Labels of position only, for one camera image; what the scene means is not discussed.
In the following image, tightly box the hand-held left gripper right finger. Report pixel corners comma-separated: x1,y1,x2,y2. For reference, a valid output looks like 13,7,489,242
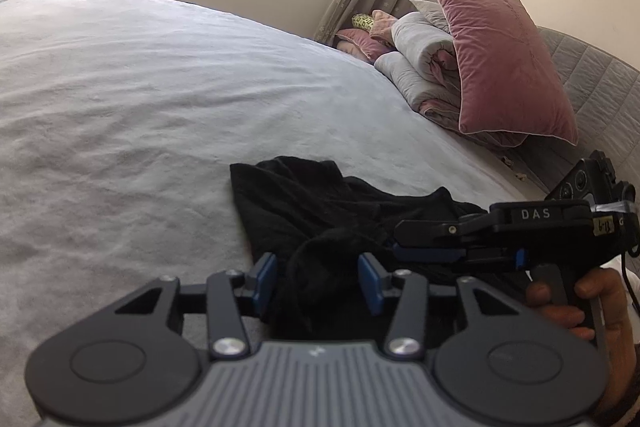
357,252,512,360

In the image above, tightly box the black t-shirt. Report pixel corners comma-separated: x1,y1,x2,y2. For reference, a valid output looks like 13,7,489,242
230,155,532,343

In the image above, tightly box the grey quilted headboard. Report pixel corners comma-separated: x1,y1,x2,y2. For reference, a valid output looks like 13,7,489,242
534,24,640,208

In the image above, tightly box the person's right hand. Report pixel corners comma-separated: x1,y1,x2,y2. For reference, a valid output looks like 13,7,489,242
525,267,632,414

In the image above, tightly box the large pink pillow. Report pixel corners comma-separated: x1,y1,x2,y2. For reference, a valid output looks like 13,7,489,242
426,0,579,146

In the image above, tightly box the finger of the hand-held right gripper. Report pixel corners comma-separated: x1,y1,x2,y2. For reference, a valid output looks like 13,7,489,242
394,213,501,249
391,242,527,269

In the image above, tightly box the folded pink grey duvet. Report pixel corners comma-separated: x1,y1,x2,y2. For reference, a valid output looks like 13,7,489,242
373,11,532,151

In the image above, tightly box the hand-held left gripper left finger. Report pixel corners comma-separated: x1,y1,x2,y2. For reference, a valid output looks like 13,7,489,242
112,252,279,360

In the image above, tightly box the grey pillow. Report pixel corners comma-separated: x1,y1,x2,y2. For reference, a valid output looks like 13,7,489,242
408,0,452,34

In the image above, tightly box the person's right forearm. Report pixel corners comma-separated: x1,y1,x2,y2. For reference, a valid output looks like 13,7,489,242
592,357,640,427

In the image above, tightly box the yellow green patterned cushion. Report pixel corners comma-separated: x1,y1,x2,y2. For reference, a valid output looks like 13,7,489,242
352,12,377,34

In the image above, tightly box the grey bed sheet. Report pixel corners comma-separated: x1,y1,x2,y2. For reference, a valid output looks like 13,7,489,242
0,0,551,427

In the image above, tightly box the small pink pillow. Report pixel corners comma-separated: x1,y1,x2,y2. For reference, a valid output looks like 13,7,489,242
335,27,392,62

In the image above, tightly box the black cable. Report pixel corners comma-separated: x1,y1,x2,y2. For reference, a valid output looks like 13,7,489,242
619,194,640,313

